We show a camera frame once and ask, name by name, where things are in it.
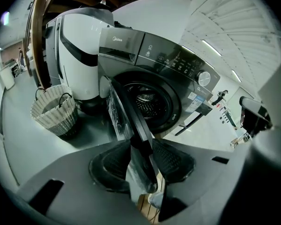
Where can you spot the woven laundry basket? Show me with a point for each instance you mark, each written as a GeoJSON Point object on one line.
{"type": "Point", "coordinates": [56, 116]}

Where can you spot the white and black appliance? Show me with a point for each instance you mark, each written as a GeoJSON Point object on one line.
{"type": "Point", "coordinates": [70, 32]}

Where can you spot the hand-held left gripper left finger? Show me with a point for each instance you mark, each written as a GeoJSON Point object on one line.
{"type": "Point", "coordinates": [110, 170]}

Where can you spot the person's blue jeans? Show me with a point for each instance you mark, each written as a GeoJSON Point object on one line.
{"type": "Point", "coordinates": [156, 200]}

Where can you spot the dark washing machine door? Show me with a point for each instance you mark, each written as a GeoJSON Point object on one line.
{"type": "Point", "coordinates": [121, 116]}

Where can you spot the white panel with black dots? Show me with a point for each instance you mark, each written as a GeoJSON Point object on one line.
{"type": "Point", "coordinates": [227, 117]}

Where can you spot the dark grey washing machine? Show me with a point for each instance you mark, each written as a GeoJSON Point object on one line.
{"type": "Point", "coordinates": [154, 55]}

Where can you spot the white bin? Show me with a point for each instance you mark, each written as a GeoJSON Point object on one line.
{"type": "Point", "coordinates": [6, 77]}

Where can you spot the ceiling tube light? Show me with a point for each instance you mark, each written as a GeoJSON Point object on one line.
{"type": "Point", "coordinates": [212, 47]}
{"type": "Point", "coordinates": [236, 76]}

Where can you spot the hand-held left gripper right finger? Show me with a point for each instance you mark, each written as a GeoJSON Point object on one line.
{"type": "Point", "coordinates": [175, 163]}

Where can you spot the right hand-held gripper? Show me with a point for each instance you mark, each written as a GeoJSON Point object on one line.
{"type": "Point", "coordinates": [274, 90]}

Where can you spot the silver control knob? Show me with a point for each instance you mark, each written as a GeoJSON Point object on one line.
{"type": "Point", "coordinates": [204, 78]}

